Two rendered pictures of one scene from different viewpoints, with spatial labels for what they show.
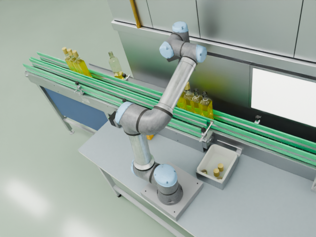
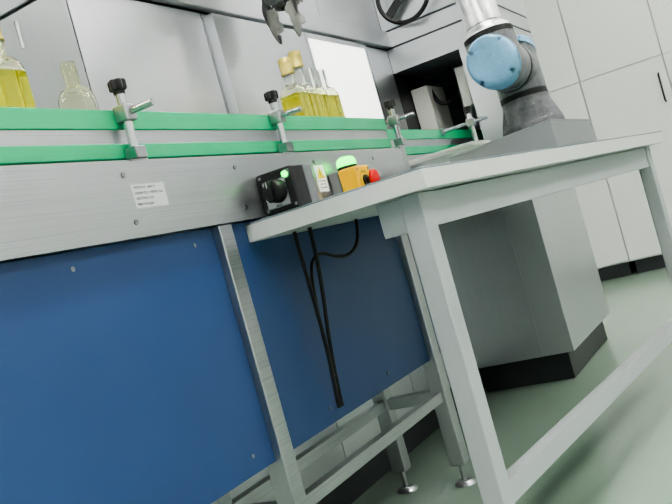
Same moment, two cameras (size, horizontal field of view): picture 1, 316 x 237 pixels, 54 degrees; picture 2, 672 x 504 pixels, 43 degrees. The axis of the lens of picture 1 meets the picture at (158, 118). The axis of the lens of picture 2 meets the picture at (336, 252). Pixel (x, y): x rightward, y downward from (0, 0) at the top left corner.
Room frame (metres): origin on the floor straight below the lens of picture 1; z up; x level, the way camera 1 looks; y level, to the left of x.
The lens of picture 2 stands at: (2.02, 1.85, 0.65)
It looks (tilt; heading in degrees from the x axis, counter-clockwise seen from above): 0 degrees down; 252
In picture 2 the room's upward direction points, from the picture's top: 16 degrees counter-clockwise
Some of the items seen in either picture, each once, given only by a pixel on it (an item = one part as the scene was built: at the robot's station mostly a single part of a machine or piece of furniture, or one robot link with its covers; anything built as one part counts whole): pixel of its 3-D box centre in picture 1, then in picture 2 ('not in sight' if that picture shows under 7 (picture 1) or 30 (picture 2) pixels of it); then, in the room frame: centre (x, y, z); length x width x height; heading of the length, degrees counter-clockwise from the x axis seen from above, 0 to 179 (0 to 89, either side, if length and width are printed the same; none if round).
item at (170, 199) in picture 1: (169, 189); (529, 113); (0.88, 0.06, 0.85); 0.15 x 0.15 x 0.10
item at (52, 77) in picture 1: (97, 94); (182, 134); (1.76, 0.38, 0.93); 1.75 x 0.01 x 0.08; 44
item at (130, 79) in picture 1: (130, 85); not in sight; (1.84, 0.12, 0.84); 0.95 x 0.09 x 0.11; 44
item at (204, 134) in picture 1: (206, 132); (387, 125); (1.11, -0.25, 0.95); 0.17 x 0.03 x 0.12; 134
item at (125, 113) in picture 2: (77, 90); (137, 116); (1.85, 0.52, 0.94); 0.07 x 0.04 x 0.13; 134
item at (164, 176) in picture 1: (165, 177); (514, 67); (0.88, 0.06, 0.97); 0.13 x 0.12 x 0.14; 44
